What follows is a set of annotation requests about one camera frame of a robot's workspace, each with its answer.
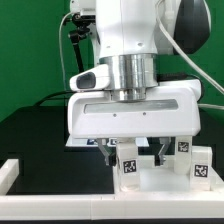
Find white square tabletop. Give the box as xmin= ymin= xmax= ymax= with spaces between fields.
xmin=113 ymin=155 xmax=224 ymax=196

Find black cables at base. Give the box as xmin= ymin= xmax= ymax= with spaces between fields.
xmin=33 ymin=89 xmax=76 ymax=108

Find white U-shaped obstacle fence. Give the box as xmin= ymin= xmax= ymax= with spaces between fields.
xmin=0 ymin=159 xmax=224 ymax=220

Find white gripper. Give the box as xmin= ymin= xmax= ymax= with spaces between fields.
xmin=66 ymin=63 xmax=203 ymax=168

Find white marker base plate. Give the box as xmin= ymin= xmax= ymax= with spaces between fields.
xmin=66 ymin=136 xmax=149 ymax=147

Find white cable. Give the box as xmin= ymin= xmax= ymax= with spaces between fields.
xmin=58 ymin=11 xmax=75 ymax=91

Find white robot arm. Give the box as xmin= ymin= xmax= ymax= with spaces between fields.
xmin=68 ymin=0 xmax=211 ymax=166

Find camera on black mount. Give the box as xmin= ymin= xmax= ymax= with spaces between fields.
xmin=68 ymin=12 xmax=100 ymax=73

